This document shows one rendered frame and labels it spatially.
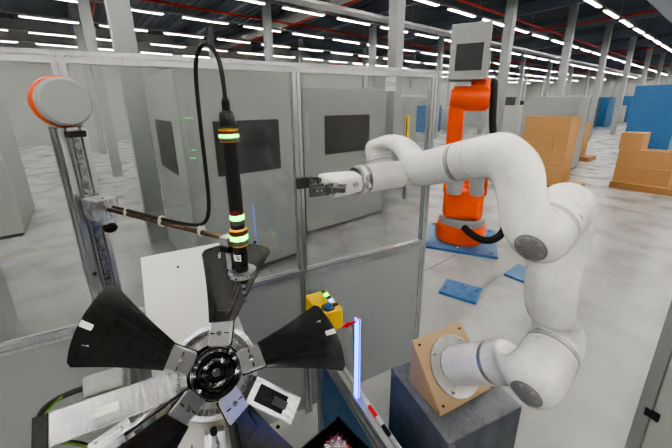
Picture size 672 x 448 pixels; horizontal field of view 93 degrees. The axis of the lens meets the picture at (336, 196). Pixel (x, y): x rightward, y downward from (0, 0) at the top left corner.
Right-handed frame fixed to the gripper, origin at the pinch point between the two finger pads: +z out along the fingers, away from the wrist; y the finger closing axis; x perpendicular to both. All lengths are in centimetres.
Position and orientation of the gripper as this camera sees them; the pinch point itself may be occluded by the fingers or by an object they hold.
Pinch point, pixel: (305, 186)
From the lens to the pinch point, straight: 84.8
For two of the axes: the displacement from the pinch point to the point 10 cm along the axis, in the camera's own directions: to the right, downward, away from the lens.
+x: -0.1, -9.6, -2.7
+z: -8.9, 1.4, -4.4
